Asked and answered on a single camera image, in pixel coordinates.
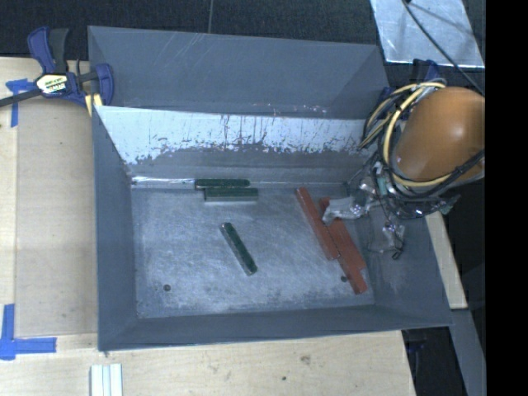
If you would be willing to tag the pale wood flat board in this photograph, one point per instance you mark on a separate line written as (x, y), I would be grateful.
(53, 221)

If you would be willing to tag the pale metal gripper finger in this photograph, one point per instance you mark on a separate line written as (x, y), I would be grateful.
(340, 216)
(343, 203)

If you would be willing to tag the dark green flat block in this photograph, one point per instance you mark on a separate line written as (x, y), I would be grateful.
(239, 249)
(222, 184)

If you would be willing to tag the red-brown flat block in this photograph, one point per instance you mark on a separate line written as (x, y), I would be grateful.
(317, 223)
(350, 258)

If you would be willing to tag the grey metal bin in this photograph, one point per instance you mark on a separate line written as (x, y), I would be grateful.
(231, 241)

